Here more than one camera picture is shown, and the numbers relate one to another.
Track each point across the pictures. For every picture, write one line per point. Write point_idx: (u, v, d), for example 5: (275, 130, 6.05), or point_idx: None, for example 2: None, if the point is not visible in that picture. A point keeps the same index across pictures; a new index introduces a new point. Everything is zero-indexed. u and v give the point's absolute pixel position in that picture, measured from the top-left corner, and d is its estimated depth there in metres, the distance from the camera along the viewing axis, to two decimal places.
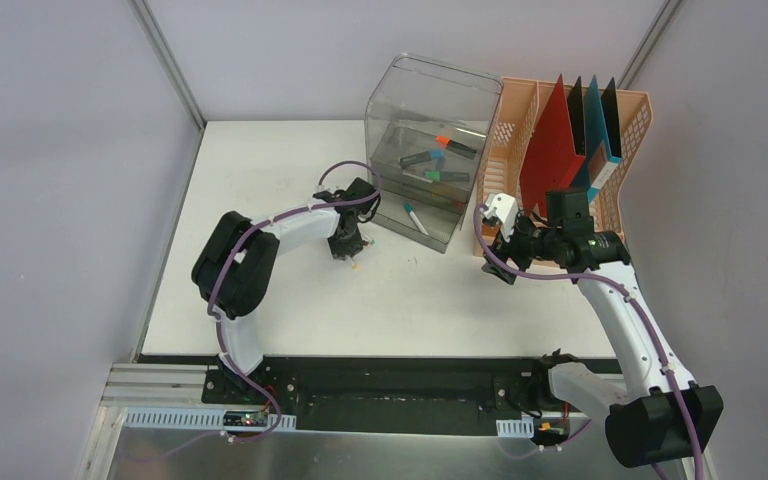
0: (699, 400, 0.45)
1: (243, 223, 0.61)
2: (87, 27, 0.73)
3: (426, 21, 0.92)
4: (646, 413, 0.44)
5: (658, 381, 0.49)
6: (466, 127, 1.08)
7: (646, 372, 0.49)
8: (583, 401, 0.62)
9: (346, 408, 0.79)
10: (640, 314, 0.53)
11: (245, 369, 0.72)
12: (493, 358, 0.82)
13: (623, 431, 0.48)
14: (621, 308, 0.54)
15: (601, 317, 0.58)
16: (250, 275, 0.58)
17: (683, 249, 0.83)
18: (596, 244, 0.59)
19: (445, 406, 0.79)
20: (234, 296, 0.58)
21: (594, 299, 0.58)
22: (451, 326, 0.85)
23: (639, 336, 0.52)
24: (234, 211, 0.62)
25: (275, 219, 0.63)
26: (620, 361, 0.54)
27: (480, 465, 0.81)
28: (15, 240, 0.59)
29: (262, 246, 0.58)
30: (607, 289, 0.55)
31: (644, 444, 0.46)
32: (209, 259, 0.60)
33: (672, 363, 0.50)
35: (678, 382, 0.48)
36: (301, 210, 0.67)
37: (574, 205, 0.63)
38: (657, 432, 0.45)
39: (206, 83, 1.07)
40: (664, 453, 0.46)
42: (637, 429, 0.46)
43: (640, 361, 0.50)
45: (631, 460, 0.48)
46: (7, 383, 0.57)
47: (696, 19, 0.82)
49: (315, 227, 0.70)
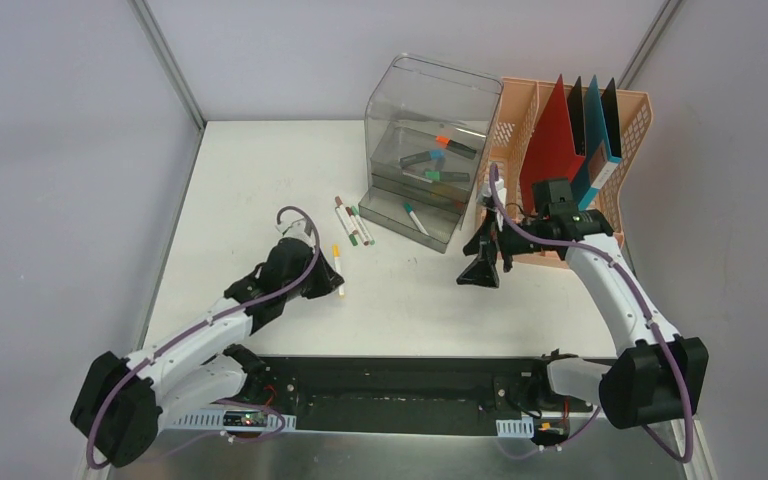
0: (683, 349, 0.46)
1: (119, 366, 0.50)
2: (87, 28, 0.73)
3: (426, 21, 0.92)
4: (632, 360, 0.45)
5: (644, 334, 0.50)
6: (466, 127, 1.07)
7: (631, 327, 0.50)
8: (585, 389, 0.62)
9: (346, 408, 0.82)
10: (623, 276, 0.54)
11: (229, 393, 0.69)
12: (490, 357, 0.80)
13: (615, 391, 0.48)
14: (606, 273, 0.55)
15: (587, 286, 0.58)
16: (127, 428, 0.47)
17: (683, 249, 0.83)
18: (582, 221, 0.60)
19: (445, 405, 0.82)
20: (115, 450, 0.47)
21: (580, 271, 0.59)
22: (450, 327, 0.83)
23: (622, 294, 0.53)
24: (107, 352, 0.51)
25: (156, 354, 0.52)
26: (608, 323, 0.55)
27: (480, 466, 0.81)
28: (15, 239, 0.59)
29: (136, 397, 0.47)
30: (592, 257, 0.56)
31: (635, 396, 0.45)
32: (83, 408, 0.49)
33: (656, 317, 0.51)
35: (663, 335, 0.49)
36: (196, 327, 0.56)
37: (558, 191, 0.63)
38: (646, 382, 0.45)
39: (206, 83, 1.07)
40: (656, 411, 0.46)
42: (627, 383, 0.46)
43: (626, 317, 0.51)
45: (624, 421, 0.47)
46: (6, 383, 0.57)
47: (695, 19, 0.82)
49: (221, 340, 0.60)
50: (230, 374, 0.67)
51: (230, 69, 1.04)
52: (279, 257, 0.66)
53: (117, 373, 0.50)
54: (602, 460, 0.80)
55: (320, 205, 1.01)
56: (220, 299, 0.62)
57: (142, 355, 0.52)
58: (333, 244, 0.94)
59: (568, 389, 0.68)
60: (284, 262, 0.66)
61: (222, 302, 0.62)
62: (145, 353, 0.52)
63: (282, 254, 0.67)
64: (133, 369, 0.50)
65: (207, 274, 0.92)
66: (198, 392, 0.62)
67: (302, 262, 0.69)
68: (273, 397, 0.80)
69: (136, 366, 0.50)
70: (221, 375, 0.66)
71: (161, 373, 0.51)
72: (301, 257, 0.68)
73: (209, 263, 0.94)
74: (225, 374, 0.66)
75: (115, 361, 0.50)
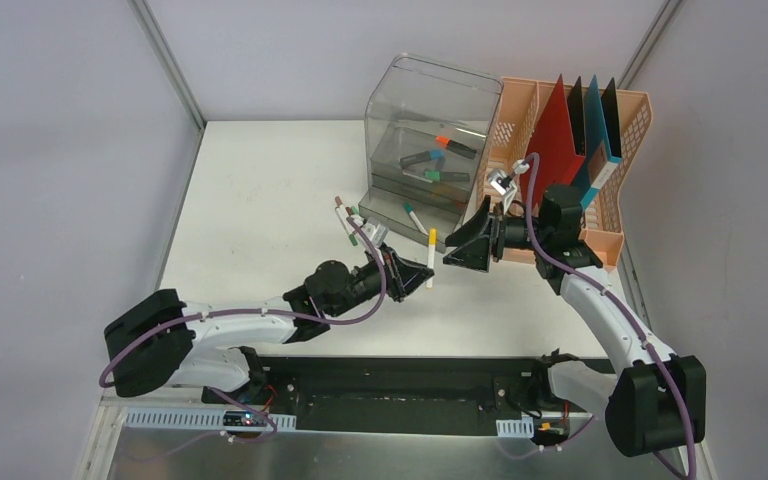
0: (681, 369, 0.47)
1: (173, 306, 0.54)
2: (87, 26, 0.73)
3: (427, 22, 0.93)
4: (631, 378, 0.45)
5: (640, 355, 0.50)
6: (465, 127, 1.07)
7: (627, 349, 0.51)
8: (583, 398, 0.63)
9: (346, 408, 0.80)
10: (616, 303, 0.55)
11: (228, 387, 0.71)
12: (494, 356, 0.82)
13: (619, 415, 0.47)
14: (598, 300, 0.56)
15: (584, 316, 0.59)
16: (150, 363, 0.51)
17: (683, 252, 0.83)
18: (573, 257, 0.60)
19: (446, 406, 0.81)
20: (124, 375, 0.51)
21: (576, 302, 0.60)
22: (454, 328, 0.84)
23: (615, 318, 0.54)
24: (173, 290, 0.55)
25: (210, 314, 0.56)
26: (606, 350, 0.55)
27: (480, 466, 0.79)
28: (14, 239, 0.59)
29: (176, 341, 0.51)
30: (584, 285, 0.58)
31: (638, 419, 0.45)
32: (125, 326, 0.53)
33: (650, 338, 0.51)
35: (659, 354, 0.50)
36: (252, 310, 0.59)
37: (569, 219, 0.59)
38: (647, 402, 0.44)
39: (206, 83, 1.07)
40: (662, 437, 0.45)
42: (629, 404, 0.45)
43: (621, 340, 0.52)
45: (631, 447, 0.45)
46: (5, 382, 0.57)
47: (695, 20, 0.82)
49: (260, 334, 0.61)
50: (238, 370, 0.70)
51: (230, 69, 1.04)
52: (310, 289, 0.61)
53: (170, 311, 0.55)
54: (605, 461, 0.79)
55: (320, 206, 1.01)
56: (278, 297, 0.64)
57: (198, 310, 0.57)
58: (334, 244, 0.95)
59: (568, 393, 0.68)
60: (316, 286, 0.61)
61: (278, 301, 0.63)
62: (201, 310, 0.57)
63: (314, 286, 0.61)
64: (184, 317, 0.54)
65: (207, 274, 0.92)
66: (208, 367, 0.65)
67: (338, 295, 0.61)
68: (274, 397, 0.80)
69: (188, 316, 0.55)
70: (231, 364, 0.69)
71: (203, 333, 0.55)
72: (333, 293, 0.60)
73: (209, 263, 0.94)
74: (233, 366, 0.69)
75: (175, 301, 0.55)
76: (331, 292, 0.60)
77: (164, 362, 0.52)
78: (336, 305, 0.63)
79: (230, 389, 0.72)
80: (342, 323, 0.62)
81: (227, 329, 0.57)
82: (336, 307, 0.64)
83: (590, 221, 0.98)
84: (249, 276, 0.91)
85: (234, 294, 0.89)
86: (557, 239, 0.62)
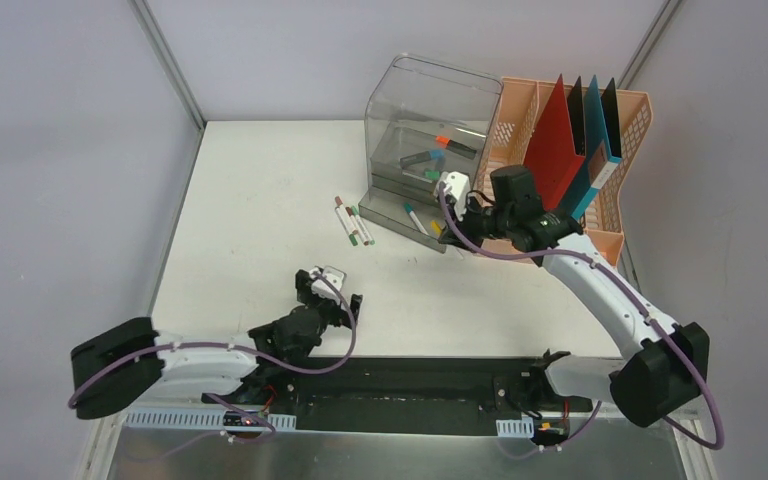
0: (688, 340, 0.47)
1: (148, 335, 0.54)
2: (88, 26, 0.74)
3: (427, 21, 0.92)
4: (645, 361, 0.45)
5: (646, 333, 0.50)
6: (466, 127, 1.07)
7: (632, 329, 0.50)
8: (586, 389, 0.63)
9: (345, 408, 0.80)
10: (608, 276, 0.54)
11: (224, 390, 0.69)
12: (489, 358, 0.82)
13: (629, 392, 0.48)
14: (591, 277, 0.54)
15: (575, 291, 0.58)
16: (124, 386, 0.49)
17: (684, 250, 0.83)
18: (548, 226, 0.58)
19: (445, 405, 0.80)
20: (93, 399, 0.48)
21: (565, 278, 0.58)
22: (451, 325, 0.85)
23: (613, 295, 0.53)
24: (148, 318, 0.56)
25: (179, 345, 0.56)
26: (606, 327, 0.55)
27: (480, 466, 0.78)
28: (15, 237, 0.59)
29: (146, 369, 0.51)
30: (573, 261, 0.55)
31: (655, 396, 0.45)
32: (96, 349, 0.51)
33: (652, 312, 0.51)
35: (663, 328, 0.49)
36: (219, 345, 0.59)
37: (524, 188, 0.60)
38: (660, 379, 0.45)
39: (206, 84, 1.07)
40: (676, 403, 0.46)
42: (642, 384, 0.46)
43: (624, 318, 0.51)
45: (648, 419, 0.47)
46: (4, 381, 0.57)
47: (695, 20, 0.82)
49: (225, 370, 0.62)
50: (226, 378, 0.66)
51: (229, 69, 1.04)
52: (282, 327, 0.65)
53: (141, 341, 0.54)
54: (607, 462, 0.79)
55: (320, 205, 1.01)
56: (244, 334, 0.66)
57: (167, 341, 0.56)
58: (333, 243, 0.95)
59: (571, 390, 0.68)
60: (286, 326, 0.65)
61: (244, 336, 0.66)
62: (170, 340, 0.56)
63: (286, 326, 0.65)
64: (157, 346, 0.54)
65: (207, 273, 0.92)
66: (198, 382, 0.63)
67: (306, 339, 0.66)
68: (273, 397, 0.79)
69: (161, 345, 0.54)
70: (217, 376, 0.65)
71: (171, 364, 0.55)
72: (301, 338, 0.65)
73: (210, 263, 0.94)
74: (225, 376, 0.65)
75: (149, 329, 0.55)
76: (299, 335, 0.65)
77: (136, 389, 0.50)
78: (297, 347, 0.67)
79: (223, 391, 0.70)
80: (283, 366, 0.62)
81: (196, 361, 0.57)
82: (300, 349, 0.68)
83: (590, 221, 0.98)
84: (250, 276, 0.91)
85: (233, 294, 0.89)
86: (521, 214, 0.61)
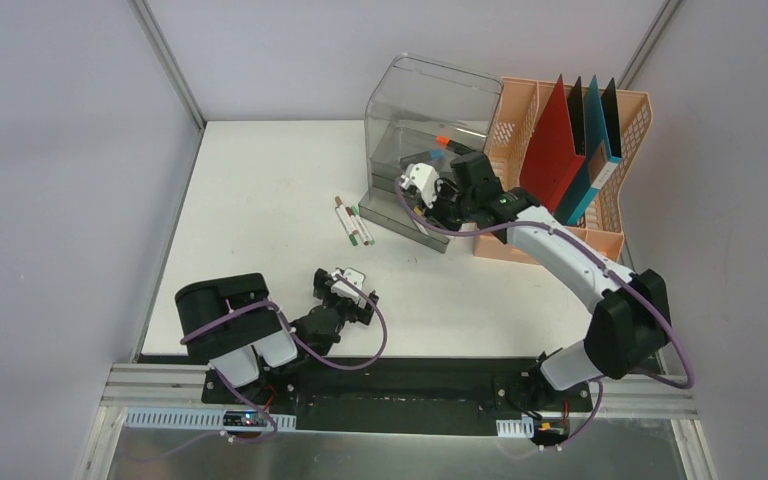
0: (645, 284, 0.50)
1: (258, 290, 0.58)
2: (88, 27, 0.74)
3: (427, 21, 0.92)
4: (608, 309, 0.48)
5: (605, 284, 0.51)
6: (465, 127, 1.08)
7: (592, 283, 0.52)
8: (578, 370, 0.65)
9: (345, 408, 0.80)
10: (567, 239, 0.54)
11: (237, 381, 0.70)
12: (489, 358, 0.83)
13: (601, 344, 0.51)
14: (550, 241, 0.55)
15: (538, 258, 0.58)
16: (240, 335, 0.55)
17: (684, 249, 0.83)
18: (508, 203, 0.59)
19: (445, 405, 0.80)
20: (202, 345, 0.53)
21: (526, 247, 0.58)
22: (451, 326, 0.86)
23: (571, 254, 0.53)
24: (260, 274, 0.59)
25: (280, 311, 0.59)
26: (570, 286, 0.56)
27: (480, 466, 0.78)
28: (14, 238, 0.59)
29: (261, 328, 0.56)
30: (532, 229, 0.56)
31: (622, 343, 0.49)
32: (218, 290, 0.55)
33: (609, 264, 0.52)
35: (621, 277, 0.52)
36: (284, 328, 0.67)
37: (479, 171, 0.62)
38: (624, 325, 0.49)
39: (207, 84, 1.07)
40: (646, 346, 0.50)
42: (609, 332, 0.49)
43: (584, 274, 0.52)
45: (623, 367, 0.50)
46: (5, 381, 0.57)
47: (695, 20, 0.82)
49: (274, 351, 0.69)
50: (253, 368, 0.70)
51: (229, 69, 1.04)
52: (306, 325, 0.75)
53: (254, 293, 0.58)
54: (607, 462, 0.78)
55: (321, 205, 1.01)
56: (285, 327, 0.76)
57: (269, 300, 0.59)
58: (333, 243, 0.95)
59: (571, 380, 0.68)
60: (307, 323, 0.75)
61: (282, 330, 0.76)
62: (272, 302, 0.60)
63: (309, 325, 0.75)
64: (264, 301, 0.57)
65: (207, 273, 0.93)
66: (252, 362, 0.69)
67: (326, 336, 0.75)
68: (274, 397, 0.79)
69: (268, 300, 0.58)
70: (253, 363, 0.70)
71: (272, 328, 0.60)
72: (321, 335, 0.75)
73: (210, 263, 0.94)
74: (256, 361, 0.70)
75: (261, 285, 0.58)
76: (321, 333, 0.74)
77: (240, 342, 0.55)
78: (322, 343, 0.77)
79: (238, 385, 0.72)
80: (315, 355, 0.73)
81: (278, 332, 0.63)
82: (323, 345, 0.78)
83: (590, 221, 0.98)
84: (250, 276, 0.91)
85: None
86: (482, 195, 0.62)
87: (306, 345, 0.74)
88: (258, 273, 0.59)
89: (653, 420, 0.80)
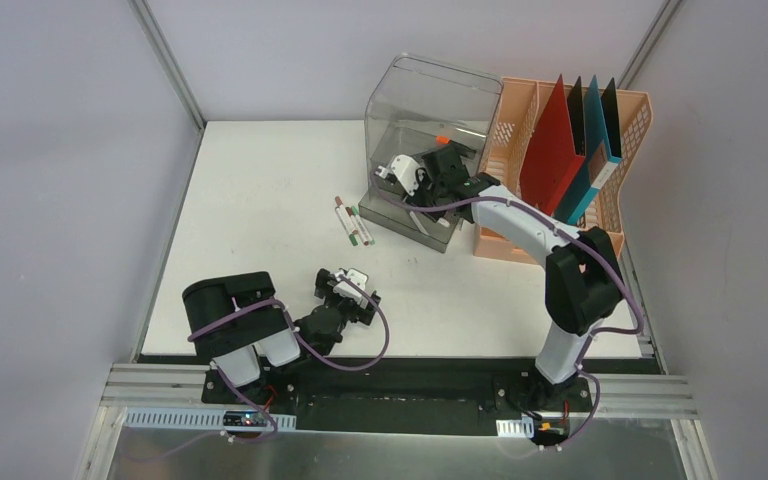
0: (590, 237, 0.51)
1: (265, 288, 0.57)
2: (88, 27, 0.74)
3: (426, 21, 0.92)
4: (556, 263, 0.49)
5: (556, 242, 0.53)
6: (466, 127, 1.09)
7: (544, 243, 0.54)
8: (562, 351, 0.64)
9: (346, 408, 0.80)
10: (522, 208, 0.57)
11: (236, 381, 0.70)
12: (489, 358, 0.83)
13: (557, 302, 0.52)
14: (507, 212, 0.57)
15: (503, 234, 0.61)
16: (247, 333, 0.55)
17: (683, 248, 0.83)
18: (472, 185, 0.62)
19: (445, 406, 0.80)
20: (209, 343, 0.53)
21: (490, 224, 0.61)
22: (451, 326, 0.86)
23: (525, 220, 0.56)
24: (267, 273, 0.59)
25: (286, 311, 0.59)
26: (531, 253, 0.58)
27: (480, 466, 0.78)
28: (14, 238, 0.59)
29: (267, 326, 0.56)
30: (491, 205, 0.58)
31: (575, 296, 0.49)
32: (225, 288, 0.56)
33: (558, 224, 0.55)
35: (569, 234, 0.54)
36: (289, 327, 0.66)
37: (447, 159, 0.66)
38: (573, 277, 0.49)
39: (206, 84, 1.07)
40: (600, 299, 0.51)
42: (560, 286, 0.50)
43: (537, 236, 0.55)
45: (581, 322, 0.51)
46: (4, 382, 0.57)
47: (696, 20, 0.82)
49: (279, 350, 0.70)
50: (253, 368, 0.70)
51: (229, 69, 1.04)
52: (308, 324, 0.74)
53: (262, 291, 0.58)
54: (607, 462, 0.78)
55: (321, 205, 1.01)
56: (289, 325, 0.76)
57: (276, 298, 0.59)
58: (333, 243, 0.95)
59: (561, 367, 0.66)
60: (310, 323, 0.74)
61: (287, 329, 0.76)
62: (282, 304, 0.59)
63: (311, 325, 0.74)
64: (269, 299, 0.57)
65: (207, 273, 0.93)
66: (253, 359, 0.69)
67: (327, 335, 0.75)
68: (273, 397, 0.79)
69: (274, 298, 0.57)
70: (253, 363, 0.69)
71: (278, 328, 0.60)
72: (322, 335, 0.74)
73: (210, 263, 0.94)
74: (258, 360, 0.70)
75: (268, 283, 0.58)
76: (322, 333, 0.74)
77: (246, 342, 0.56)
78: (324, 342, 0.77)
79: (239, 385, 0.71)
80: (317, 355, 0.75)
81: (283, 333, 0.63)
82: (326, 344, 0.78)
83: (590, 221, 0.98)
84: None
85: None
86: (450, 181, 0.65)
87: (309, 347, 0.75)
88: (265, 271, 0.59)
89: (653, 420, 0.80)
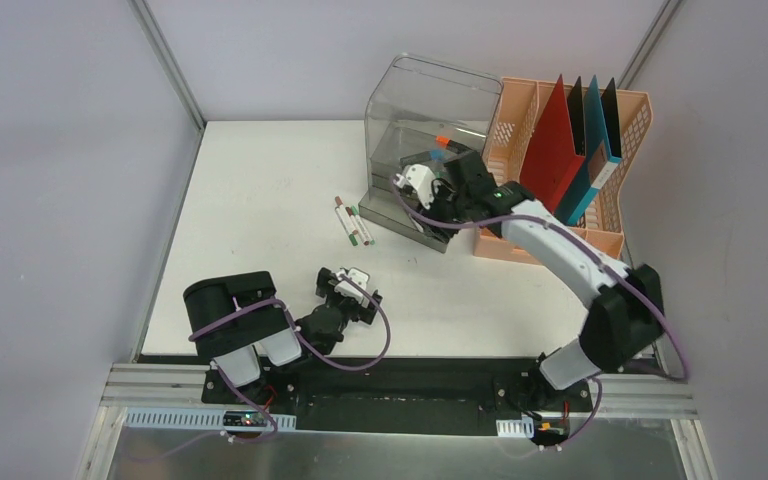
0: (639, 278, 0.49)
1: (266, 288, 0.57)
2: (88, 27, 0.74)
3: (427, 21, 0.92)
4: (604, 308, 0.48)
5: (602, 279, 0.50)
6: (465, 127, 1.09)
7: (589, 279, 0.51)
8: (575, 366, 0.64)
9: (345, 408, 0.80)
10: (564, 235, 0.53)
11: (237, 381, 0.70)
12: (489, 358, 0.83)
13: (596, 340, 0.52)
14: (547, 237, 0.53)
15: (534, 253, 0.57)
16: (248, 333, 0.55)
17: (683, 248, 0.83)
18: (503, 198, 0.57)
19: (445, 405, 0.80)
20: (209, 344, 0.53)
21: (522, 242, 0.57)
22: (451, 326, 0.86)
23: (569, 250, 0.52)
24: (268, 272, 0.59)
25: (287, 311, 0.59)
26: (566, 278, 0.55)
27: (480, 466, 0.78)
28: (14, 238, 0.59)
29: (267, 325, 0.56)
30: (528, 225, 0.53)
31: (618, 341, 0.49)
32: (226, 288, 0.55)
33: (604, 258, 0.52)
35: (616, 270, 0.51)
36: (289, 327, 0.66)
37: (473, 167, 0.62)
38: (620, 322, 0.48)
39: (206, 84, 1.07)
40: (641, 338, 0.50)
42: (605, 328, 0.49)
43: (580, 270, 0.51)
45: (618, 361, 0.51)
46: (5, 381, 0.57)
47: (695, 20, 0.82)
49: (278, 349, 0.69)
50: (253, 367, 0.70)
51: (230, 69, 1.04)
52: (309, 324, 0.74)
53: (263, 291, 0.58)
54: (607, 462, 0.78)
55: (321, 205, 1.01)
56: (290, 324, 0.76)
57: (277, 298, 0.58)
58: (333, 243, 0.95)
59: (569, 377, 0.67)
60: (310, 324, 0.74)
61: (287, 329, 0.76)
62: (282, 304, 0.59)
63: (312, 324, 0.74)
64: (271, 298, 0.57)
65: (207, 273, 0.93)
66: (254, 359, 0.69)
67: (327, 335, 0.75)
68: (274, 397, 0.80)
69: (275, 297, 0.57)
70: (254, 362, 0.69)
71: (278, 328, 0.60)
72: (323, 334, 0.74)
73: (210, 263, 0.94)
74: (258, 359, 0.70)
75: (269, 283, 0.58)
76: (323, 333, 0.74)
77: (245, 342, 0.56)
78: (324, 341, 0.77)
79: (239, 385, 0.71)
80: (318, 354, 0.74)
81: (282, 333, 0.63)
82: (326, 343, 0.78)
83: (590, 221, 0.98)
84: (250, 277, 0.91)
85: None
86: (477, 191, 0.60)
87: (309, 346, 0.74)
88: (266, 271, 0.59)
89: (653, 420, 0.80)
